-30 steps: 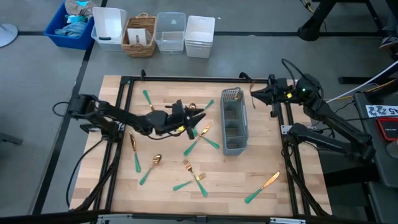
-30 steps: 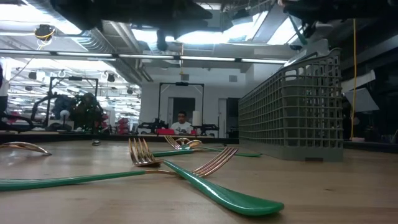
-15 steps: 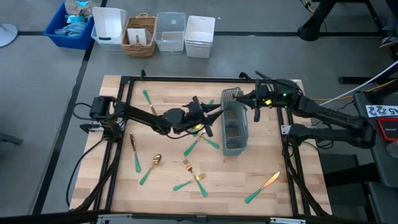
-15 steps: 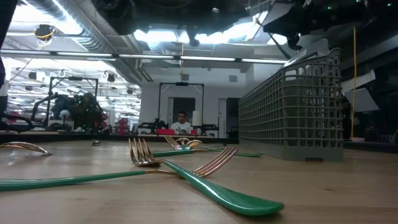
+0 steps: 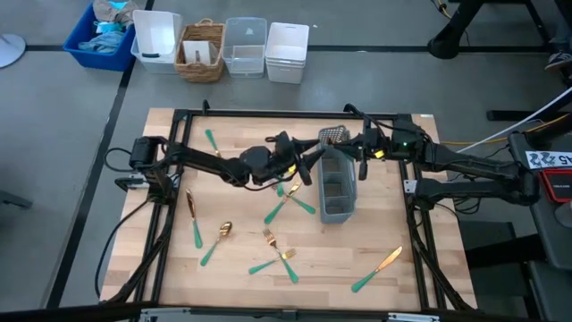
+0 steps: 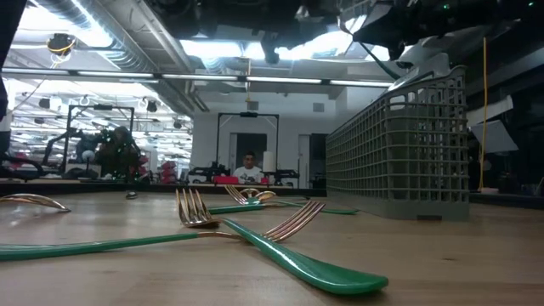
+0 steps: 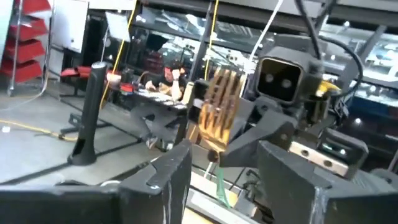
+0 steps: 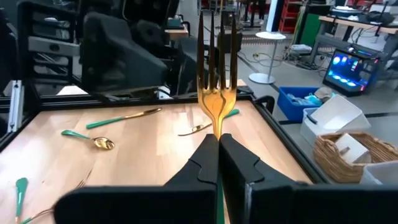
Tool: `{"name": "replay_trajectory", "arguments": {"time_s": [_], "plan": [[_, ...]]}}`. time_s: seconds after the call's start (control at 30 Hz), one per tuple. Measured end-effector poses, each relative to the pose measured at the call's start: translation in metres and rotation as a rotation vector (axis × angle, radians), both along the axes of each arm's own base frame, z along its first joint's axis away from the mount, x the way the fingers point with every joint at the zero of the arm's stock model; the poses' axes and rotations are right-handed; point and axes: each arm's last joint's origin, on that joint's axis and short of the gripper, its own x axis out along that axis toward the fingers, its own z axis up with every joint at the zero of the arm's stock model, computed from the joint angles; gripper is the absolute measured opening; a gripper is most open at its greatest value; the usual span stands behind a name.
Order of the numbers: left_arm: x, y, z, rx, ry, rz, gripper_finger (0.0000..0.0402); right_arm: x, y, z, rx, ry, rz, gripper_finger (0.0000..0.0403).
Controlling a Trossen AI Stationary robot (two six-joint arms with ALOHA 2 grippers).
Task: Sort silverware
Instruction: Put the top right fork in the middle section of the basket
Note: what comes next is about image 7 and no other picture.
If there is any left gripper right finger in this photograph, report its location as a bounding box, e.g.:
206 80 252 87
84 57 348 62
257 140 398 224

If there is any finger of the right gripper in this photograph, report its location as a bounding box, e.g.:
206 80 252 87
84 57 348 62
219 109 297 168

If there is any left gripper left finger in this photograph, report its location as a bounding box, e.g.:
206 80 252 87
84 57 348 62
0 139 193 224

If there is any gold fork green handle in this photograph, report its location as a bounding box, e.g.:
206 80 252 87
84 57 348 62
198 67 246 209

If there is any dark work desk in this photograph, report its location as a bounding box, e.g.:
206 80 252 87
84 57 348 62
107 83 189 147

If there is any person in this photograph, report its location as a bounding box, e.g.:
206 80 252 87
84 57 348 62
144 60 189 152

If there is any red padded chair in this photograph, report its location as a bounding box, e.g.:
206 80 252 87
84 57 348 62
60 65 93 79

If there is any white tilted panel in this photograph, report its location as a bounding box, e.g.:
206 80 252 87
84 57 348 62
104 11 132 44

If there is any white board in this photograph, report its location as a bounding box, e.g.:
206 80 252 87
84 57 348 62
51 0 90 54

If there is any red bin shelf rack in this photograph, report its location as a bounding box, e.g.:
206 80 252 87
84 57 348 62
0 0 53 96

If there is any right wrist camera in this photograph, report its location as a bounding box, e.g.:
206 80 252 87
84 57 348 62
255 46 325 105

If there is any white cable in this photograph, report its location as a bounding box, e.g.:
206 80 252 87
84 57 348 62
247 0 284 68

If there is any black stand post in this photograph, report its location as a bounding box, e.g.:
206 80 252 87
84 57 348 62
67 61 109 166

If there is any yellow hanging cable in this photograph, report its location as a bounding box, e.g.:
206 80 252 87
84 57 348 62
203 0 220 82
98 0 138 110

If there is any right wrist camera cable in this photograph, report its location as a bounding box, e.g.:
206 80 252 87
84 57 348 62
294 0 365 98

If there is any yellow floor cable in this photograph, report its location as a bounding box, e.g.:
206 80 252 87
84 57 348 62
0 119 79 142

